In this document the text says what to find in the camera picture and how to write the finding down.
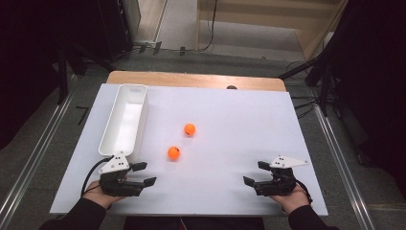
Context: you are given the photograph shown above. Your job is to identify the black floor cables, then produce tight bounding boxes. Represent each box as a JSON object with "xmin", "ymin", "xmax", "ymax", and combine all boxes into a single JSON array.
[{"xmin": 286, "ymin": 60, "xmax": 320, "ymax": 119}]

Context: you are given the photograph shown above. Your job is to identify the wooden shelf frame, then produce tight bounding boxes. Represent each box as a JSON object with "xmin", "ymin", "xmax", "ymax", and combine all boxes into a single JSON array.
[{"xmin": 194, "ymin": 0, "xmax": 349, "ymax": 61}]

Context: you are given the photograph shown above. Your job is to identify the person's left hand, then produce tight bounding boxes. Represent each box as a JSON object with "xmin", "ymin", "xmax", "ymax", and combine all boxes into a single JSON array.
[{"xmin": 83, "ymin": 180, "xmax": 128, "ymax": 210}]

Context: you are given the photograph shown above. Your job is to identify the wooden table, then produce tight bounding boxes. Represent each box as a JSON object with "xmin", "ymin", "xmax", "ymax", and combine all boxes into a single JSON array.
[{"xmin": 105, "ymin": 70, "xmax": 287, "ymax": 93}]

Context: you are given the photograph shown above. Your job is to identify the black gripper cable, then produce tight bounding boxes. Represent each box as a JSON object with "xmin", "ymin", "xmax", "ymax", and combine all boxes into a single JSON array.
[{"xmin": 80, "ymin": 155, "xmax": 115, "ymax": 196}]

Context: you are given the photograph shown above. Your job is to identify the black wrist strap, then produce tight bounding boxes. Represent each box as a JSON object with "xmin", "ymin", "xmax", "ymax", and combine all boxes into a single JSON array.
[{"xmin": 295, "ymin": 179, "xmax": 314, "ymax": 205}]

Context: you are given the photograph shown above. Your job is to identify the white rectangular bin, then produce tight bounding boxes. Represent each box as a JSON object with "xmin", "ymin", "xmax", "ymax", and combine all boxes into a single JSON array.
[{"xmin": 98, "ymin": 83, "xmax": 150, "ymax": 164}]

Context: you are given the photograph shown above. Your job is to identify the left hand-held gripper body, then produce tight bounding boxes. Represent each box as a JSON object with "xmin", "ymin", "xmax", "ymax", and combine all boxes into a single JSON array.
[{"xmin": 98, "ymin": 151, "xmax": 147, "ymax": 197}]

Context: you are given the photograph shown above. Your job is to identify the orange ball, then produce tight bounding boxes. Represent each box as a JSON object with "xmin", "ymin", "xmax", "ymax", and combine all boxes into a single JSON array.
[
  {"xmin": 183, "ymin": 123, "xmax": 197, "ymax": 137},
  {"xmin": 167, "ymin": 146, "xmax": 182, "ymax": 161}
]

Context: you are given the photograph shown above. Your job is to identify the metal floor rail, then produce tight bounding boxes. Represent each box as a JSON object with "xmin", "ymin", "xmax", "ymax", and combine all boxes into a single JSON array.
[
  {"xmin": 314, "ymin": 104, "xmax": 376, "ymax": 230},
  {"xmin": 0, "ymin": 75, "xmax": 78, "ymax": 229}
]

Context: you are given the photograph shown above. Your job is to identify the person's right hand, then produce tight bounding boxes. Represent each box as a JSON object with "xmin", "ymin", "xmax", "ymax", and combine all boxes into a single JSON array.
[{"xmin": 269, "ymin": 184, "xmax": 312, "ymax": 216}]

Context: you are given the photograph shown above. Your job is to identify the white board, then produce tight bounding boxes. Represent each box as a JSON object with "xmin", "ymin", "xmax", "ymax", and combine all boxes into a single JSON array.
[{"xmin": 49, "ymin": 83, "xmax": 329, "ymax": 217}]

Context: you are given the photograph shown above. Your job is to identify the black hanging cable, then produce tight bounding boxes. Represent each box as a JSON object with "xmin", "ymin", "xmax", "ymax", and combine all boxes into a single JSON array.
[{"xmin": 194, "ymin": 0, "xmax": 218, "ymax": 53}]

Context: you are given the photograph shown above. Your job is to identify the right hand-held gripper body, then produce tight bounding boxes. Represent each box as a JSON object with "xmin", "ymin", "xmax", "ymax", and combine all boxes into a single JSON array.
[{"xmin": 254, "ymin": 154, "xmax": 310, "ymax": 197}]

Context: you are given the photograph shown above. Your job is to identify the black equipment cabinet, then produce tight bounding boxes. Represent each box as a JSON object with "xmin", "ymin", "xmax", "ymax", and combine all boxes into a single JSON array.
[{"xmin": 95, "ymin": 0, "xmax": 135, "ymax": 61}]

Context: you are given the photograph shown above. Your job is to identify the black metal stand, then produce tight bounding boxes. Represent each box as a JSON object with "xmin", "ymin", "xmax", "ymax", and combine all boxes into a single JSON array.
[
  {"xmin": 277, "ymin": 47, "xmax": 339, "ymax": 118},
  {"xmin": 56, "ymin": 41, "xmax": 116, "ymax": 104}
]

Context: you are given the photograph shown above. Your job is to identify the dark curtain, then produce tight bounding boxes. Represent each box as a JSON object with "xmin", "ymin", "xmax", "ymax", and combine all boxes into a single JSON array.
[
  {"xmin": 0, "ymin": 0, "xmax": 100, "ymax": 151},
  {"xmin": 331, "ymin": 0, "xmax": 406, "ymax": 199}
]

